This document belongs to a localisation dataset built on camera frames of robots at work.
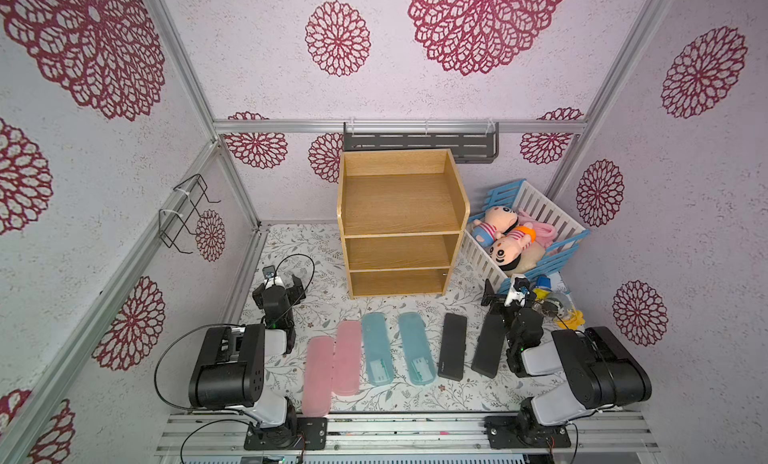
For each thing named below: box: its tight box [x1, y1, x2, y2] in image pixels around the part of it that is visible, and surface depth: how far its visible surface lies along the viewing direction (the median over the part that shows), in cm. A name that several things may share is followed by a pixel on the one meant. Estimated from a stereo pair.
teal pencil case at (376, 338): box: [362, 312, 395, 386], surface depth 89 cm
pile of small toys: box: [532, 274, 586, 330], surface depth 94 cm
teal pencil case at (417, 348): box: [399, 311, 436, 385], surface depth 89 cm
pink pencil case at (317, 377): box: [302, 336, 333, 418], surface depth 85 cm
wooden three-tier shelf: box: [337, 148, 471, 299], surface depth 88 cm
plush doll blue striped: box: [472, 206, 518, 248], surface depth 105 cm
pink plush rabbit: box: [517, 208, 557, 249], surface depth 102 cm
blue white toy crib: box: [461, 179, 590, 294], surface depth 102 cm
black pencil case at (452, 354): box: [438, 313, 467, 382], surface depth 87 cm
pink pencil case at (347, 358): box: [332, 320, 362, 396], surface depth 88 cm
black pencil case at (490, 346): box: [471, 314, 506, 379], surface depth 85 cm
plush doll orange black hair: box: [489, 226, 537, 271], surface depth 98 cm
